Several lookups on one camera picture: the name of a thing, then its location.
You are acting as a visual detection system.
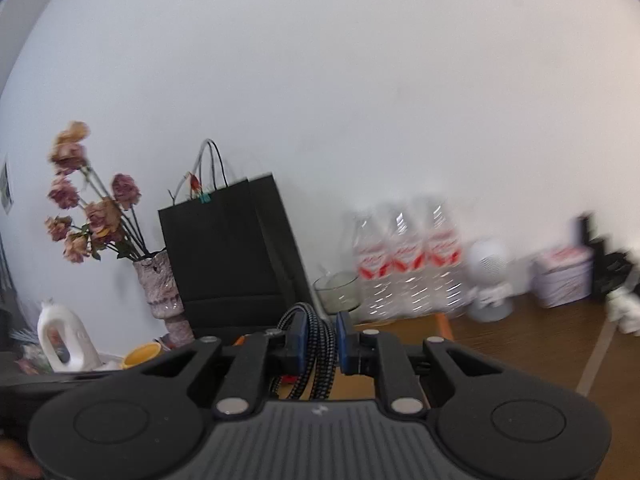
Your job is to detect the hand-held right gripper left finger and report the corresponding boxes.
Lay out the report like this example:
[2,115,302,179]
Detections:
[137,315,309,420]

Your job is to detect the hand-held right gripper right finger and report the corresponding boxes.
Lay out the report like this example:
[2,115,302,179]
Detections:
[335,311,505,417]

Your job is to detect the black braided cable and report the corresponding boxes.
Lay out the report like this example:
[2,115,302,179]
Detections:
[270,302,337,401]

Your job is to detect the orange cardboard box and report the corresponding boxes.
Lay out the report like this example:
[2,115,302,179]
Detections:
[232,312,618,401]

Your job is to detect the clear glass container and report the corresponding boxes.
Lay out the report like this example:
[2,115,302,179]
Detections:
[313,270,362,315]

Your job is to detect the person's left hand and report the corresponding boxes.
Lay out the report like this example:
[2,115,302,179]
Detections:
[0,437,43,480]

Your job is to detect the white detergent jug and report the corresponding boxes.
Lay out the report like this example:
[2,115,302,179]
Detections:
[36,297,103,373]

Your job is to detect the clear water bottle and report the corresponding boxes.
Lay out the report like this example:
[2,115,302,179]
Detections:
[352,212,393,318]
[387,207,431,318]
[425,200,468,318]

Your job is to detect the black paper bag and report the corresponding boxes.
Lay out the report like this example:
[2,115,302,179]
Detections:
[158,138,326,341]

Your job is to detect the yellow cup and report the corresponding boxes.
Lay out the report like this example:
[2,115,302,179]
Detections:
[122,342,163,370]

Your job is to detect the mottled purple vase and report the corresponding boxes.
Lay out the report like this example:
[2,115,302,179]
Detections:
[132,252,196,346]

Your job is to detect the small white fan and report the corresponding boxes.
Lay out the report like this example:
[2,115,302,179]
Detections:
[465,240,513,323]

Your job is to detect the dried pink roses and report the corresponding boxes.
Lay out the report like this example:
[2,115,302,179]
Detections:
[44,121,153,264]

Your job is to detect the printed tin box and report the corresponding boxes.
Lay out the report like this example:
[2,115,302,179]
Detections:
[530,247,596,309]

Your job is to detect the small black bottle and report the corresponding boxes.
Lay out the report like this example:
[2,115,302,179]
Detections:
[592,250,638,303]

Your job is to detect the white power strip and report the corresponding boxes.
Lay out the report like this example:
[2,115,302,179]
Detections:
[605,270,640,336]

